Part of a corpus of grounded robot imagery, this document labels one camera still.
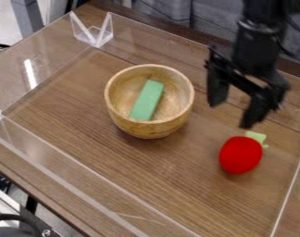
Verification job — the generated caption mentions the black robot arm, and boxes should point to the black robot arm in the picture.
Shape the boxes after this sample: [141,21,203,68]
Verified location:
[205,0,300,129]

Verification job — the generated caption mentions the grey post upper left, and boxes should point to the grey post upper left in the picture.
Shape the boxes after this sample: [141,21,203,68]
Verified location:
[9,0,42,38]

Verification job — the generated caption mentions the red plush strawberry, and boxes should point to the red plush strawberry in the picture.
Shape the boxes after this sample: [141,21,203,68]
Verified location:
[218,131,268,174]

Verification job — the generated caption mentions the clear acrylic tray walls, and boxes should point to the clear acrylic tray walls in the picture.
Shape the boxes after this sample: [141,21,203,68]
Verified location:
[0,8,300,237]

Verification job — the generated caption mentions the black metal bracket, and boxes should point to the black metal bracket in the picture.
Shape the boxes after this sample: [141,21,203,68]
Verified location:
[18,206,61,237]

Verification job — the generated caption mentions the green rectangular block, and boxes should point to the green rectangular block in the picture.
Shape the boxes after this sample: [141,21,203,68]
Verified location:
[128,80,164,120]

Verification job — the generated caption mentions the black cable lower left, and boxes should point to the black cable lower left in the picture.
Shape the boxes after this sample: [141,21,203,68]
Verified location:
[0,212,29,231]

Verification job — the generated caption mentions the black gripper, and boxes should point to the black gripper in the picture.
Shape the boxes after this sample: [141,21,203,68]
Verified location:
[204,45,290,129]

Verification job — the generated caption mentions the wooden bowl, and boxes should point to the wooden bowl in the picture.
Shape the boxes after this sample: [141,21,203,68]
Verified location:
[104,64,193,139]

